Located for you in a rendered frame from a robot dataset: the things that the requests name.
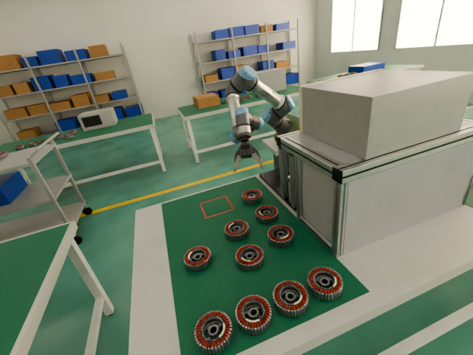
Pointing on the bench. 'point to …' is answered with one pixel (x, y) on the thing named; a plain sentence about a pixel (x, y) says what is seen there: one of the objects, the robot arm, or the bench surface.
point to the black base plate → (273, 177)
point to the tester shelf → (352, 163)
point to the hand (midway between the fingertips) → (248, 170)
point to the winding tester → (384, 109)
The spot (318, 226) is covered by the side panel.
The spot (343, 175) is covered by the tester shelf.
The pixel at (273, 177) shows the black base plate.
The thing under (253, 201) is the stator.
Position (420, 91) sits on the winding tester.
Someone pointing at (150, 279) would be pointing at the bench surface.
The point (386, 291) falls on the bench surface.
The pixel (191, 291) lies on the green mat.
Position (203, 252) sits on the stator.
